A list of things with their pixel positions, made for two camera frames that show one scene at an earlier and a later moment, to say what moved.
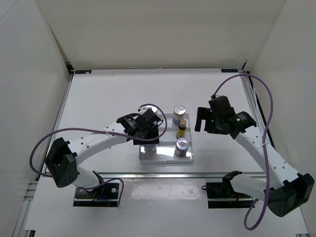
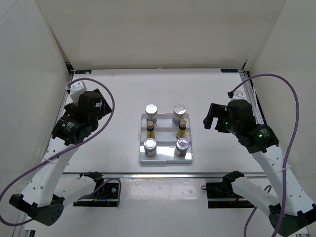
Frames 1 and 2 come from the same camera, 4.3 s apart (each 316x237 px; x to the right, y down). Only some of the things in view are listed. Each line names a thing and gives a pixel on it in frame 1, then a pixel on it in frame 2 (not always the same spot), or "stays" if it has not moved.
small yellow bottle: (181, 132) stays
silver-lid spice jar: (150, 149) stays
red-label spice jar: (181, 146) stays
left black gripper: (153, 133) to (104, 109)
